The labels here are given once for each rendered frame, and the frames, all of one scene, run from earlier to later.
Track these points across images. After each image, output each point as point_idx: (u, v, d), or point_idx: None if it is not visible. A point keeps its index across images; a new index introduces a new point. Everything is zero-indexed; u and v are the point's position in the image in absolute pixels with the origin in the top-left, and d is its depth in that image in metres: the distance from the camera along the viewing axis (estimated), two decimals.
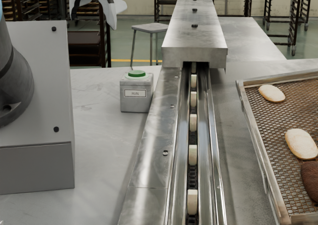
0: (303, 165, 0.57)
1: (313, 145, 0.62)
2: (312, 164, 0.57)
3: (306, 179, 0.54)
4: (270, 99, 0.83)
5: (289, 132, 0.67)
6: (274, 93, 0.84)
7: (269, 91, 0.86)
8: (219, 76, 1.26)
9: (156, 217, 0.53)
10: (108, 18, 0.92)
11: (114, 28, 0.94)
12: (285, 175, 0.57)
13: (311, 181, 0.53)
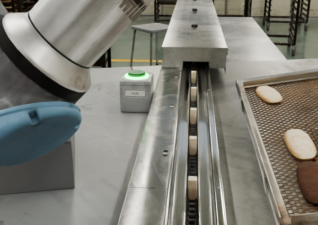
0: (299, 165, 0.58)
1: (312, 146, 0.62)
2: (308, 164, 0.57)
3: (301, 179, 0.54)
4: (268, 100, 0.82)
5: (288, 132, 0.67)
6: (271, 94, 0.83)
7: (266, 92, 0.86)
8: (219, 76, 1.26)
9: (156, 217, 0.53)
10: None
11: None
12: (285, 175, 0.57)
13: (306, 182, 0.53)
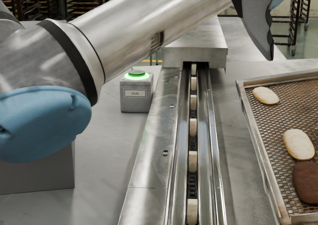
0: (295, 165, 0.58)
1: (310, 146, 0.62)
2: (304, 164, 0.57)
3: (296, 179, 0.54)
4: (264, 101, 0.82)
5: (287, 132, 0.67)
6: (268, 95, 0.83)
7: (262, 93, 0.85)
8: (219, 76, 1.26)
9: (156, 217, 0.53)
10: None
11: None
12: (285, 175, 0.57)
13: (300, 181, 0.53)
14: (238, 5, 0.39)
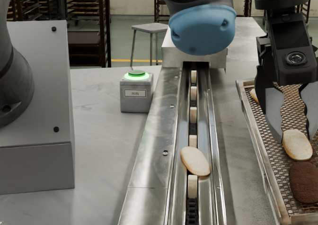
0: (292, 165, 0.58)
1: (308, 146, 0.62)
2: (301, 164, 0.57)
3: (292, 178, 0.54)
4: None
5: (285, 133, 0.67)
6: None
7: None
8: (219, 76, 1.26)
9: (156, 217, 0.53)
10: (314, 127, 0.63)
11: (307, 136, 0.65)
12: (285, 175, 0.57)
13: (296, 181, 0.53)
14: (263, 106, 0.62)
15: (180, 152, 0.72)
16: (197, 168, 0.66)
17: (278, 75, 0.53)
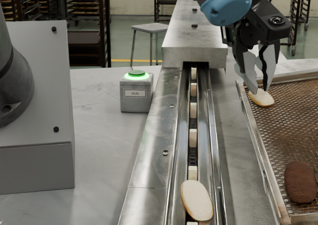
0: (287, 165, 0.58)
1: None
2: (296, 164, 0.57)
3: (287, 178, 0.55)
4: (260, 103, 0.82)
5: None
6: (263, 97, 0.83)
7: (258, 94, 0.85)
8: (219, 76, 1.26)
9: (156, 217, 0.53)
10: (270, 79, 0.84)
11: (263, 89, 0.86)
12: None
13: (291, 181, 0.54)
14: (242, 67, 0.82)
15: None
16: None
17: (267, 33, 0.73)
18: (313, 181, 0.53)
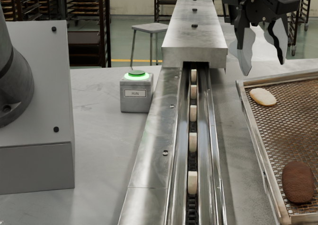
0: (286, 165, 0.58)
1: None
2: (295, 164, 0.57)
3: (285, 178, 0.55)
4: (261, 103, 0.82)
5: None
6: (265, 97, 0.83)
7: (260, 94, 0.85)
8: (219, 76, 1.26)
9: (156, 217, 0.53)
10: (285, 52, 0.84)
11: (280, 63, 0.86)
12: None
13: (288, 181, 0.54)
14: (242, 42, 0.79)
15: None
16: None
17: (276, 7, 0.71)
18: (310, 181, 0.53)
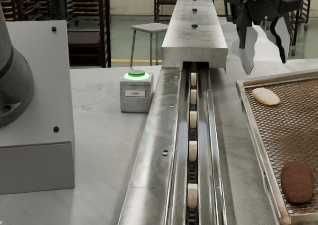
0: (285, 165, 0.58)
1: None
2: (293, 164, 0.57)
3: (284, 178, 0.55)
4: (265, 102, 0.82)
5: None
6: (269, 96, 0.83)
7: (262, 94, 0.85)
8: (219, 76, 1.26)
9: (156, 217, 0.53)
10: (287, 51, 0.84)
11: (282, 61, 0.86)
12: None
13: (287, 181, 0.54)
14: (243, 41, 0.79)
15: None
16: None
17: (278, 5, 0.71)
18: (309, 181, 0.53)
